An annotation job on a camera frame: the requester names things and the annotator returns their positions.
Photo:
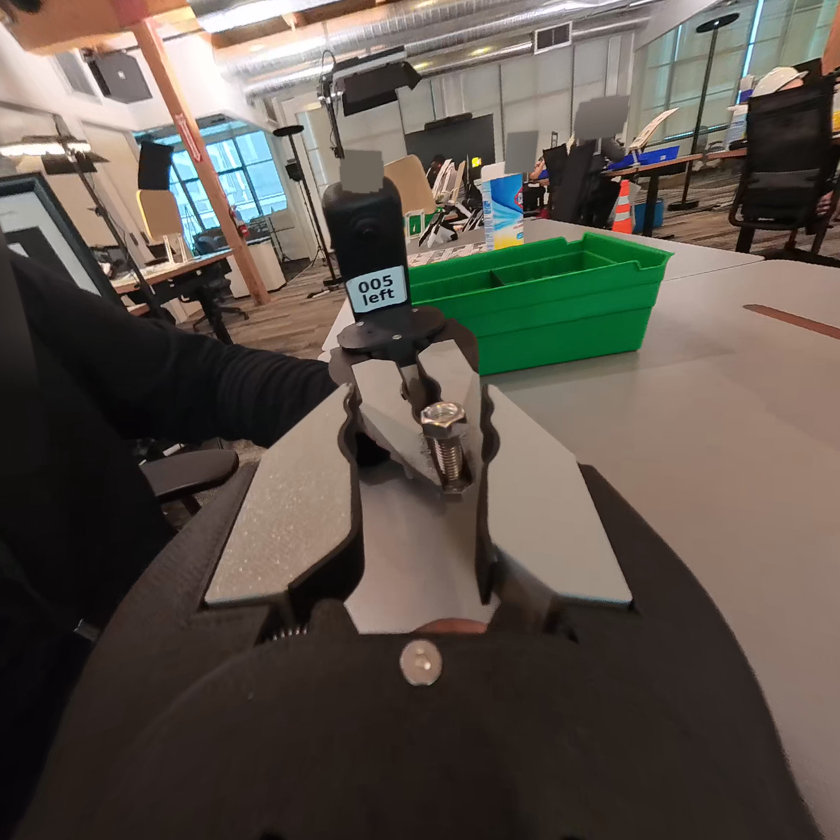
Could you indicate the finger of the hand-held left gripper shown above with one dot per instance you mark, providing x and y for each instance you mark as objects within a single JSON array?
[
  {"x": 459, "y": 374},
  {"x": 387, "y": 400}
]

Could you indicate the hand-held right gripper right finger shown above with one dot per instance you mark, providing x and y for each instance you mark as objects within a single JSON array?
[{"x": 551, "y": 525}]

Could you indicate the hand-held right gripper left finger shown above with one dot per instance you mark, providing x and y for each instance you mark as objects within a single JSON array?
[{"x": 289, "y": 525}]

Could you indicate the silver hex nut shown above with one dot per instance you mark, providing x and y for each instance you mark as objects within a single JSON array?
[{"x": 430, "y": 428}]

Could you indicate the silver hex bolt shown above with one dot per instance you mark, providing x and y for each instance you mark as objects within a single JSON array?
[{"x": 449, "y": 459}]

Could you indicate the green plastic bin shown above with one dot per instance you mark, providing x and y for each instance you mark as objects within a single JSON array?
[{"x": 558, "y": 321}]

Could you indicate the person's left forearm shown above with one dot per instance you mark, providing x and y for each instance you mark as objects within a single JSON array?
[{"x": 197, "y": 380}]

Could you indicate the wooden board document stand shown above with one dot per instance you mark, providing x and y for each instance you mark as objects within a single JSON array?
[
  {"x": 159, "y": 213},
  {"x": 408, "y": 174}
]

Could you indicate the small black white stand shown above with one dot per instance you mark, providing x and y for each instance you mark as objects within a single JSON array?
[{"x": 449, "y": 226}]

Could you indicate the printed paper sheet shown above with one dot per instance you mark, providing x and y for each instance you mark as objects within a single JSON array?
[{"x": 449, "y": 251}]

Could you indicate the wipes canister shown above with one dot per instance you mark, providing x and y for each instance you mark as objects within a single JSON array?
[{"x": 502, "y": 216}]

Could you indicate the black overhead studio light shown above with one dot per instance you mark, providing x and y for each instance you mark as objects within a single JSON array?
[{"x": 374, "y": 82}]

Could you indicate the black studio light panel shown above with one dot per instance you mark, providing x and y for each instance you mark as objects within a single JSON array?
[{"x": 154, "y": 165}]

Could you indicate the orange traffic cone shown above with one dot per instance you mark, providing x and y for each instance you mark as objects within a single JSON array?
[{"x": 623, "y": 210}]

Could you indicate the blue floor bin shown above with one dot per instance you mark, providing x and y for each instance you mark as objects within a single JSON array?
[{"x": 648, "y": 211}]

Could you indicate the blue tabletop bin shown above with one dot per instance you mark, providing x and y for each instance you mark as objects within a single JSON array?
[{"x": 646, "y": 157}]

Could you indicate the wooden top office desk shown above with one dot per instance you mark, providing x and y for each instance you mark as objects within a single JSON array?
[{"x": 695, "y": 161}]

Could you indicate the black office chair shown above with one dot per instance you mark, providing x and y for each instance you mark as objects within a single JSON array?
[{"x": 781, "y": 157}]

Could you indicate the white hard hat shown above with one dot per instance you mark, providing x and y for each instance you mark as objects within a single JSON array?
[{"x": 778, "y": 80}]

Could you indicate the large black wall display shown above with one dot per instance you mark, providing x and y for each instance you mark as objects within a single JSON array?
[{"x": 453, "y": 141}]

